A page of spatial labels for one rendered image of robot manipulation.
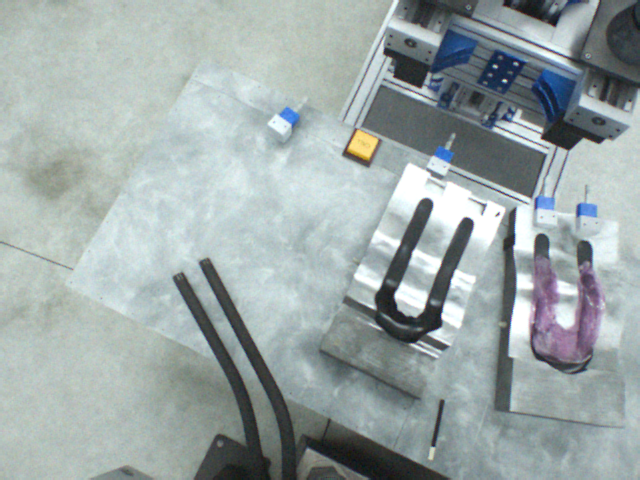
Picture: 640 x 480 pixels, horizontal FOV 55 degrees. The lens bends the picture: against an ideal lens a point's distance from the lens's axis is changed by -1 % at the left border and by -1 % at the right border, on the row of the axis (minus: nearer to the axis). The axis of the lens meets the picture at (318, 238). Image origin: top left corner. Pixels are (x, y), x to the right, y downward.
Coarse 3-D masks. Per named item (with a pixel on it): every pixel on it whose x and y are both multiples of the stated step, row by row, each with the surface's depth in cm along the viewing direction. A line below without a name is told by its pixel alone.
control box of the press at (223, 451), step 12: (216, 444) 218; (228, 444) 218; (240, 444) 218; (216, 456) 217; (228, 456) 217; (240, 456) 217; (264, 456) 217; (120, 468) 110; (132, 468) 114; (204, 468) 216; (216, 468) 216; (228, 468) 209; (240, 468) 216
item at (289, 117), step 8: (304, 96) 163; (288, 112) 161; (296, 112) 161; (272, 120) 159; (280, 120) 159; (288, 120) 160; (296, 120) 161; (272, 128) 159; (280, 128) 158; (288, 128) 158; (280, 136) 160; (288, 136) 163
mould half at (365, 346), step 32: (416, 192) 151; (448, 192) 152; (384, 224) 150; (448, 224) 150; (480, 224) 150; (384, 256) 146; (416, 256) 148; (480, 256) 149; (352, 288) 140; (416, 288) 142; (352, 320) 146; (448, 320) 139; (352, 352) 144; (384, 352) 144; (416, 352) 145; (416, 384) 143
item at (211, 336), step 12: (180, 276) 150; (180, 288) 149; (192, 300) 147; (192, 312) 147; (204, 312) 147; (204, 324) 145; (204, 336) 145; (216, 336) 144; (216, 348) 142; (228, 360) 141
